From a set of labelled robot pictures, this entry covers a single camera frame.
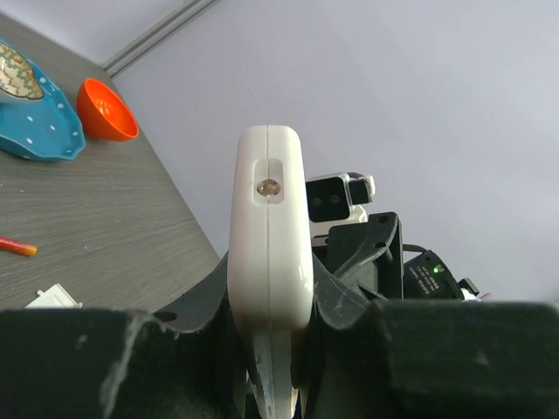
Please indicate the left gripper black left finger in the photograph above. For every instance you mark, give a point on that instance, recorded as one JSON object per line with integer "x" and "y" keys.
{"x": 181, "y": 362}

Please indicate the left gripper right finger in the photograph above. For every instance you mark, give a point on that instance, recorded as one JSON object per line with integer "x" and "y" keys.
{"x": 429, "y": 359}

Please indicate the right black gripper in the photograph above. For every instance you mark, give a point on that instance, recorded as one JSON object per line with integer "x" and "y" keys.
{"x": 370, "y": 259}

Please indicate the white remote control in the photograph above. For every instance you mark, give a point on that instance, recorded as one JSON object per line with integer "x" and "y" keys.
{"x": 270, "y": 274}

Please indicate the white battery cover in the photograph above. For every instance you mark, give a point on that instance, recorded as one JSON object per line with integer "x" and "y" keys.
{"x": 54, "y": 297}

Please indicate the red orange battery centre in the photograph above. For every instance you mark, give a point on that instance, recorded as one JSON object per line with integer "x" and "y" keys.
{"x": 17, "y": 247}

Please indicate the orange plastic bowl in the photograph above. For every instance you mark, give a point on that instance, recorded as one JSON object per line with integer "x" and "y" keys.
{"x": 104, "y": 115}

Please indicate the blue dotted plate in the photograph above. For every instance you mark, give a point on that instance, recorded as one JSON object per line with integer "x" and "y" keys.
{"x": 47, "y": 130}

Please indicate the small patterned bowl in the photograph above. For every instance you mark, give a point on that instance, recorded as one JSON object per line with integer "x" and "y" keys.
{"x": 18, "y": 79}

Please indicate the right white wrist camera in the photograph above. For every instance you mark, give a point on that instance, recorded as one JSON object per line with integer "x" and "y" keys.
{"x": 338, "y": 199}

